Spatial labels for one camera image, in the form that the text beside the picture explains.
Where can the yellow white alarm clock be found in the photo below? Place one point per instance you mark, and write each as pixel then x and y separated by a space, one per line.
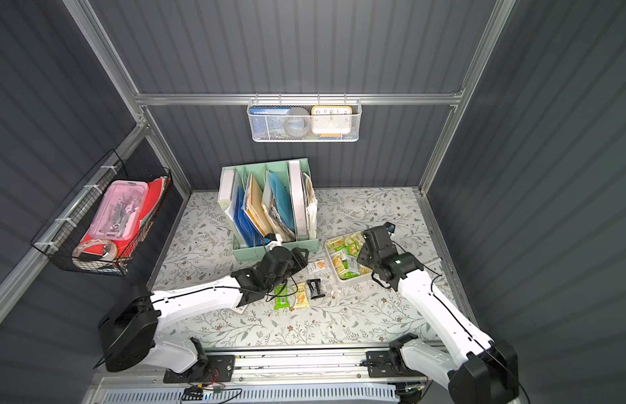
pixel 331 121

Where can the clear tape roll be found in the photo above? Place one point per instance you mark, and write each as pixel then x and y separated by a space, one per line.
pixel 96 249

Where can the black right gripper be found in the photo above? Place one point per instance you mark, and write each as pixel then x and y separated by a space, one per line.
pixel 375 238

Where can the blue box in basket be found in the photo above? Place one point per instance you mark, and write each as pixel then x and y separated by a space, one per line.
pixel 267 122

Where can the yellow cookie packet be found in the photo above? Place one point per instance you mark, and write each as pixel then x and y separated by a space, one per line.
pixel 301 298

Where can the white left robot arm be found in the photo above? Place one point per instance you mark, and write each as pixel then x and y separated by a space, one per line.
pixel 135 331

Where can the white plastic storage box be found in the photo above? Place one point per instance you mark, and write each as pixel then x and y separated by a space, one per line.
pixel 342 254

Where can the clear cookie packet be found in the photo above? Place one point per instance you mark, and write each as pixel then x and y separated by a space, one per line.
pixel 317 266

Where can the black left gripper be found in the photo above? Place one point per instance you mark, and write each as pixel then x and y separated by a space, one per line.
pixel 297 256

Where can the grey tape roll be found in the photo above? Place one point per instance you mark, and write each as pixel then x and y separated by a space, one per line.
pixel 297 123

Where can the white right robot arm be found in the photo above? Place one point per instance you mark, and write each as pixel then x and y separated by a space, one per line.
pixel 474 368

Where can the white wire wall basket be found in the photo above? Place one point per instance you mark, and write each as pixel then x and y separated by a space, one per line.
pixel 352 137

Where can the blue folder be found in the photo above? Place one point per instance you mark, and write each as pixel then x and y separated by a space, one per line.
pixel 250 235

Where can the green cookie packet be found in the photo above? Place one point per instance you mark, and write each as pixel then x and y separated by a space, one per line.
pixel 281 294

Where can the mint green file organizer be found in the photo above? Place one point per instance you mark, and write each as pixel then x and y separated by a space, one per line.
pixel 268 204

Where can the black cookie packet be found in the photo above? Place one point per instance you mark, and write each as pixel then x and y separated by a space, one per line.
pixel 315 289

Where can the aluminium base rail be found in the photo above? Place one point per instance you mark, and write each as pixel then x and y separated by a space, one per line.
pixel 241 367

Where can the pink plastic pencil case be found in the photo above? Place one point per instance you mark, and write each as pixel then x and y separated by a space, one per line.
pixel 119 211

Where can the black wire side basket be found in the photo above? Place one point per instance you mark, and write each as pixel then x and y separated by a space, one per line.
pixel 60 236

